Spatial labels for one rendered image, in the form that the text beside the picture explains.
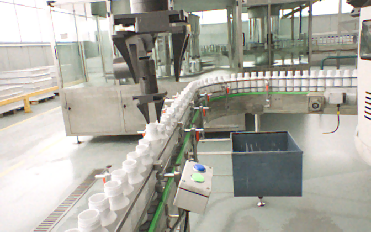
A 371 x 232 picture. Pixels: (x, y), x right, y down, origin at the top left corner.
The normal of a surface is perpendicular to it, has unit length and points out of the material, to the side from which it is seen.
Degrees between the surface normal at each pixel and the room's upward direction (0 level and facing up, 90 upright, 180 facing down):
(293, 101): 90
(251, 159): 90
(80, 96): 90
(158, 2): 90
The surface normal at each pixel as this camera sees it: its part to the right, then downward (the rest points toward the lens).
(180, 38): -0.08, 0.54
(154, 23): -0.11, 0.21
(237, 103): 0.31, 0.18
